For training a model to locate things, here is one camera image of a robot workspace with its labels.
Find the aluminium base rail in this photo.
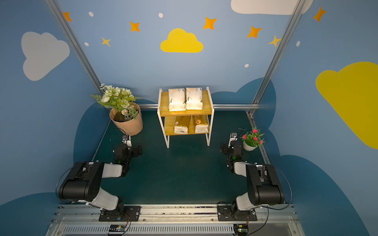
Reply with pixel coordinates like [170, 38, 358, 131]
[46, 203, 305, 236]

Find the white tissue pack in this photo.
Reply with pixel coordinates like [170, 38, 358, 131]
[168, 88, 186, 112]
[186, 88, 203, 110]

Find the left green circuit board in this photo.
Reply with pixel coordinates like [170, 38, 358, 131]
[108, 224, 126, 234]

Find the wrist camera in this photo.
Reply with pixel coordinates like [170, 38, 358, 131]
[228, 133, 238, 147]
[122, 135, 132, 147]

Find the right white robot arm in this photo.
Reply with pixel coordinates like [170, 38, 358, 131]
[220, 138, 292, 211]

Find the white frame wooden shelf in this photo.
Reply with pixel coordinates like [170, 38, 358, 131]
[157, 87, 215, 149]

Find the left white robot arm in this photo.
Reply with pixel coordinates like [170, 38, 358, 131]
[56, 144, 143, 213]

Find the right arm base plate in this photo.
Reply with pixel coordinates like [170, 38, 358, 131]
[217, 205, 258, 222]

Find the right green circuit board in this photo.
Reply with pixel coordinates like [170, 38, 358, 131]
[233, 224, 249, 236]

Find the gold tissue pack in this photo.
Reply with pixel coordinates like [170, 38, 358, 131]
[174, 116, 190, 135]
[193, 115, 209, 134]

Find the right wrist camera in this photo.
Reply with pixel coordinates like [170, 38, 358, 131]
[228, 133, 238, 147]

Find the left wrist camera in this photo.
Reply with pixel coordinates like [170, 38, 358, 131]
[122, 135, 132, 147]

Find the green circuit board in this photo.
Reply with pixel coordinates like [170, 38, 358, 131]
[233, 224, 249, 236]
[108, 224, 126, 234]

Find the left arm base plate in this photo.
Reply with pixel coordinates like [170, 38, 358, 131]
[98, 206, 141, 222]

